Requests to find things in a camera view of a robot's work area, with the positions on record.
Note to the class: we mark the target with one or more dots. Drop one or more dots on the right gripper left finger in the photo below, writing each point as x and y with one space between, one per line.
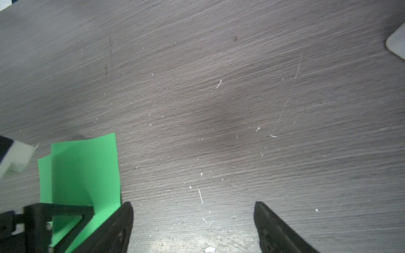
113 235

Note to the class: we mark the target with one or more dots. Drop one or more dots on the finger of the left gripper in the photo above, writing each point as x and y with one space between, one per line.
30 232

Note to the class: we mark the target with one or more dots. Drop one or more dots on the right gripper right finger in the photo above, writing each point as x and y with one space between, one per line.
275 236

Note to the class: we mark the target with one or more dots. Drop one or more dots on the green square paper sheet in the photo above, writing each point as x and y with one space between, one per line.
83 173

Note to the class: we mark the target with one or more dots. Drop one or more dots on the white box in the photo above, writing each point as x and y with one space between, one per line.
395 43

